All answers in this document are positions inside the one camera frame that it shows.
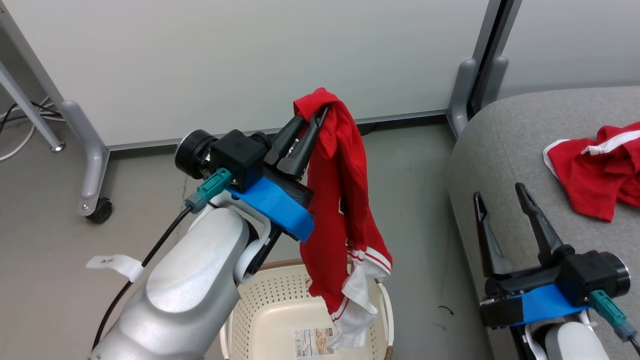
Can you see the white partition panel with rail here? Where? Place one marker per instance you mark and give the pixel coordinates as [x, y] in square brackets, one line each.
[575, 40]

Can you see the blue taped left gripper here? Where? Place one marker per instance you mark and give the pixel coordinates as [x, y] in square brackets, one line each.
[285, 205]

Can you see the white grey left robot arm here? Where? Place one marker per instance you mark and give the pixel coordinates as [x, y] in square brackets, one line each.
[190, 285]

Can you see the blue taped right gripper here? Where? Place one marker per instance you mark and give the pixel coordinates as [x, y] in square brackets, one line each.
[530, 300]

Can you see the grey metal table leg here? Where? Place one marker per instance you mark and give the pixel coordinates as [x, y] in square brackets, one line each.
[30, 112]

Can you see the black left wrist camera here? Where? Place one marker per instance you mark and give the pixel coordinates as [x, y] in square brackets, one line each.
[235, 155]

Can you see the beige perforated laundry basket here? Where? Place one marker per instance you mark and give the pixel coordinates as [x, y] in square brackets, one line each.
[270, 320]

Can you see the black caster wheel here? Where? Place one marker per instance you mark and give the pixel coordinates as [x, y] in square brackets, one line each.
[101, 211]

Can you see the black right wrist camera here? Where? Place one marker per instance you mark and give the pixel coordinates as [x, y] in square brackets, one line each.
[590, 275]

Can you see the red garment with white trim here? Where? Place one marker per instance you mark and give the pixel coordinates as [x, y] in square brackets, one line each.
[335, 200]

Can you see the crumpled red white garment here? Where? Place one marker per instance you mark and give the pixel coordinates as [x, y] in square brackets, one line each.
[590, 175]

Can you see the grey curved partition foot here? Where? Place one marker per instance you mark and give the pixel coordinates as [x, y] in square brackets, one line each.
[496, 75]
[462, 100]

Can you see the grey fabric sofa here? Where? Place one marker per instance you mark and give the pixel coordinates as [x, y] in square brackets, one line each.
[500, 150]

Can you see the grey table leg with caster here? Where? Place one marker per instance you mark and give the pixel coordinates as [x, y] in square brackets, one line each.
[87, 165]

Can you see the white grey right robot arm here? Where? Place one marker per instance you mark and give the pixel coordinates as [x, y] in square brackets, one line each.
[570, 342]

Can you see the large white partition panel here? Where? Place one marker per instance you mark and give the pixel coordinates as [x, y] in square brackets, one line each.
[250, 65]

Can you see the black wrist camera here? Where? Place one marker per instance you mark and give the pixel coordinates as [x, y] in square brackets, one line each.
[235, 155]
[590, 275]

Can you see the printed basket label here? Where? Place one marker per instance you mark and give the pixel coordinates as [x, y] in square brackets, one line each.
[315, 342]

